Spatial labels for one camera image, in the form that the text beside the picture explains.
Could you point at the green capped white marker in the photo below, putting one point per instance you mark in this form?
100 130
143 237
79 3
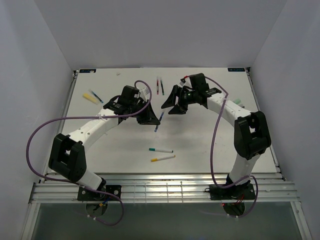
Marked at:
160 150

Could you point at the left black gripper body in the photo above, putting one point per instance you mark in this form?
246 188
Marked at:
135 108

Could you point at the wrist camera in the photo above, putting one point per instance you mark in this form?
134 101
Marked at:
129 94
195 82

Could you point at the red pen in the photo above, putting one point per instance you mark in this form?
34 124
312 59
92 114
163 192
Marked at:
157 85

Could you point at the yellow capped white marker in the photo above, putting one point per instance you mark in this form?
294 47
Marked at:
162 158

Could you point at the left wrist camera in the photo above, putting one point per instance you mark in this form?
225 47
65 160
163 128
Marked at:
129 94

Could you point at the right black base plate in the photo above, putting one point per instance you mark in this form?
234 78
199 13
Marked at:
242 192

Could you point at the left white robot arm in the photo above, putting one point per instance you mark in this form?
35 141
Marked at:
68 153

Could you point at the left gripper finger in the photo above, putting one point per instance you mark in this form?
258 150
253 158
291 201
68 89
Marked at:
143 117
153 118

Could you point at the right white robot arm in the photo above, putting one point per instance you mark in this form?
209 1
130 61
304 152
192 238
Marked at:
251 135

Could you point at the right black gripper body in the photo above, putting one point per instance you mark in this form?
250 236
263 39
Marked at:
188 97

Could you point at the dark blue pen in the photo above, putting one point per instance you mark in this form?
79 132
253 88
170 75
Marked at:
96 96

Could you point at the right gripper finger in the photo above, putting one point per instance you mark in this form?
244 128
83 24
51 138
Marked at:
171 100
179 109

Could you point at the left blue corner label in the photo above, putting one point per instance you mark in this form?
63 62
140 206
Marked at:
89 71

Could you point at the aluminium frame rail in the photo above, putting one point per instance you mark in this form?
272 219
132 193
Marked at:
164 188

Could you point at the green pen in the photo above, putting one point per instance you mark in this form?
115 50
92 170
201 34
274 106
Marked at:
162 86

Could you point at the right blue corner label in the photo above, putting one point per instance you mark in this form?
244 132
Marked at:
236 69

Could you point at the yellow marker cap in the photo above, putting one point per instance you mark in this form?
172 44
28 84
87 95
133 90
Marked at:
90 98

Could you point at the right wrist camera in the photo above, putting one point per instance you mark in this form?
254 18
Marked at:
195 82

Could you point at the blue corner label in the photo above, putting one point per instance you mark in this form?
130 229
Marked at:
89 71
236 69

